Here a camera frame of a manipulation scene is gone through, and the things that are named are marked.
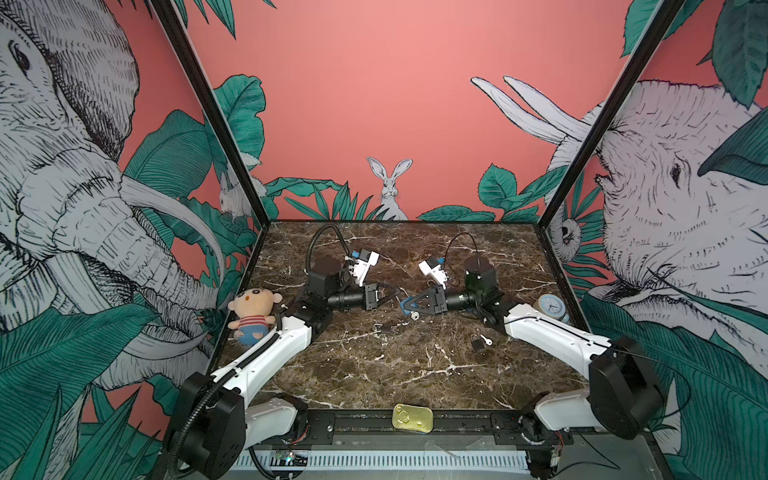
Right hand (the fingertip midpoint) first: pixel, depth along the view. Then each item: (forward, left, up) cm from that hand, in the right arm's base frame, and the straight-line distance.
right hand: (408, 308), depth 69 cm
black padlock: (+2, -22, -26) cm, 34 cm away
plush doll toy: (+9, +46, -16) cm, 50 cm away
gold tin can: (-19, -1, -20) cm, 28 cm away
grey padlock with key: (+6, +7, -25) cm, 26 cm away
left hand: (+4, +2, +1) cm, 4 cm away
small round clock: (+12, -46, -21) cm, 52 cm away
